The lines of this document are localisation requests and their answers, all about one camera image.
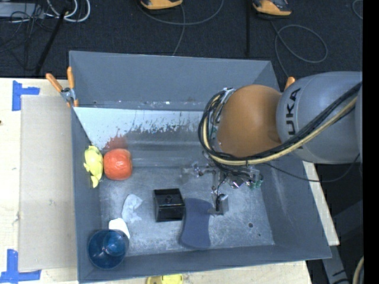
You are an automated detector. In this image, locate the black box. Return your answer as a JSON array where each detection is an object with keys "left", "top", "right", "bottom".
[{"left": 153, "top": 188, "right": 187, "bottom": 223}]

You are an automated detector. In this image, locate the yellow toy animal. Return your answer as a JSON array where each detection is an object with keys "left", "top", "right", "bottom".
[{"left": 83, "top": 145, "right": 104, "bottom": 189}]

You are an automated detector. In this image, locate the white cloth piece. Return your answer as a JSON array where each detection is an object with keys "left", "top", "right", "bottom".
[{"left": 108, "top": 217, "right": 131, "bottom": 240}]

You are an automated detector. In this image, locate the orange toy fruit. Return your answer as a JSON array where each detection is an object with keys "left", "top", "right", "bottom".
[{"left": 102, "top": 148, "right": 133, "bottom": 181}]

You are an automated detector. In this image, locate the blue plastic cup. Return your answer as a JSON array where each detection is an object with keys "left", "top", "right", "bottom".
[{"left": 87, "top": 228, "right": 130, "bottom": 270}]

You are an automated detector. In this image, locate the blue-grey flat sponge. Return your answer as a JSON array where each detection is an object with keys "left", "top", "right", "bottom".
[{"left": 178, "top": 198, "right": 214, "bottom": 251}]

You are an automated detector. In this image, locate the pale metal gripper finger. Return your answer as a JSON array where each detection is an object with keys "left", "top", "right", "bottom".
[
  {"left": 210, "top": 185, "right": 230, "bottom": 216},
  {"left": 181, "top": 161, "right": 214, "bottom": 179}
]

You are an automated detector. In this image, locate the pale wood flat board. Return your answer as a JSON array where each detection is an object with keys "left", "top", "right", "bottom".
[{"left": 18, "top": 95, "right": 78, "bottom": 272}]

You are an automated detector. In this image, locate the clear crumpled plastic piece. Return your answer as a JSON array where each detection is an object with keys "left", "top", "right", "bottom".
[{"left": 121, "top": 193, "right": 144, "bottom": 223}]

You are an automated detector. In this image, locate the grey metal bin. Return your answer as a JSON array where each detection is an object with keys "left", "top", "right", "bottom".
[{"left": 68, "top": 50, "right": 333, "bottom": 283}]

